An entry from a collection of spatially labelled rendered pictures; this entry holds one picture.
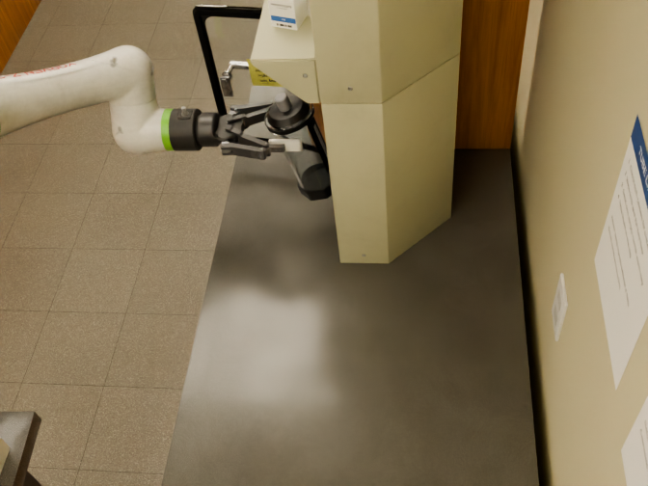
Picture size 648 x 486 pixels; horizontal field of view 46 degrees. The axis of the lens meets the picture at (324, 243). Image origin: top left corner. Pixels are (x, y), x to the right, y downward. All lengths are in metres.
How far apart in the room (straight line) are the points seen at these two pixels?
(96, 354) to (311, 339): 1.41
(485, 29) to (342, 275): 0.62
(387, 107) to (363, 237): 0.37
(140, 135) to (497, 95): 0.82
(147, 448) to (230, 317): 1.06
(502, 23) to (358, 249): 0.58
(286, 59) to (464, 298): 0.66
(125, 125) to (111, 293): 1.44
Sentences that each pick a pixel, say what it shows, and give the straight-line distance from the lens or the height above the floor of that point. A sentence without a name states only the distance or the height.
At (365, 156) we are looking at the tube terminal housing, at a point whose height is 1.28.
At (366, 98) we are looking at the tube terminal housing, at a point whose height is 1.42.
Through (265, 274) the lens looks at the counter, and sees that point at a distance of 1.75.
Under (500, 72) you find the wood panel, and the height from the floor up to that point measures 1.18.
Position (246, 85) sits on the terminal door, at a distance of 1.85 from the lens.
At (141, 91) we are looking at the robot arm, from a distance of 1.68.
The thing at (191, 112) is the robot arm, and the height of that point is 1.26.
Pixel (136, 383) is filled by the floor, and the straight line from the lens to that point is 2.81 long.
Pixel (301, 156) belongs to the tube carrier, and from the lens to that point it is 1.66.
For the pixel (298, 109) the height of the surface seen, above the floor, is 1.28.
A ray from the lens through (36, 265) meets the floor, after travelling 3.28.
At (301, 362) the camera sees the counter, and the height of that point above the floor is 0.94.
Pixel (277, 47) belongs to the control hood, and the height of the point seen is 1.51.
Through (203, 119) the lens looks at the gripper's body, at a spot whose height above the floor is 1.25.
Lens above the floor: 2.32
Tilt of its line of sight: 51 degrees down
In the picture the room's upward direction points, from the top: 8 degrees counter-clockwise
